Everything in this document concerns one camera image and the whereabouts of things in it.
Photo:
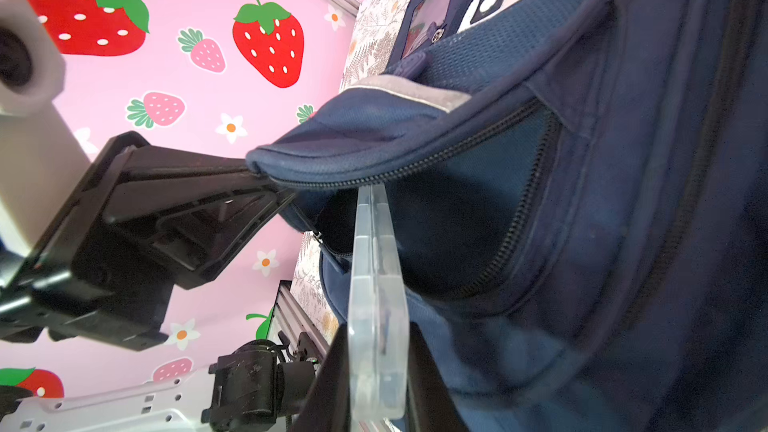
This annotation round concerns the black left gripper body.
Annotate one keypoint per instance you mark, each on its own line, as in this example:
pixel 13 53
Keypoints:
pixel 141 221

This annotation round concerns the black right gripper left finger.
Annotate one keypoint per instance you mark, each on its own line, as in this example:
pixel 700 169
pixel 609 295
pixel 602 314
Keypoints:
pixel 327 408

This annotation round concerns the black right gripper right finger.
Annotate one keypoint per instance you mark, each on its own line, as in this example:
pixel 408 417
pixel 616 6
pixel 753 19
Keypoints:
pixel 429 406

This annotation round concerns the clear plastic pencil case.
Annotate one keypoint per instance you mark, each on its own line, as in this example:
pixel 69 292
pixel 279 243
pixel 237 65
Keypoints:
pixel 378 318

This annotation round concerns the navy blue student backpack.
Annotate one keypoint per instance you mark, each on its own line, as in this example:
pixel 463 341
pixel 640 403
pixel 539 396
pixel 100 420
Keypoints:
pixel 578 191

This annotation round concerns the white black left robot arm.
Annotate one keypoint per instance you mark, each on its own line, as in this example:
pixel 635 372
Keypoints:
pixel 252 388

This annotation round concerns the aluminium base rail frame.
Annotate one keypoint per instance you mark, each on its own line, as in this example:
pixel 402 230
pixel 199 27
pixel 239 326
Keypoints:
pixel 293 329

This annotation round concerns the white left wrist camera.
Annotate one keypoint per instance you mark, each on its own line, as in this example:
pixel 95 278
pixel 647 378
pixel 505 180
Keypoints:
pixel 41 161

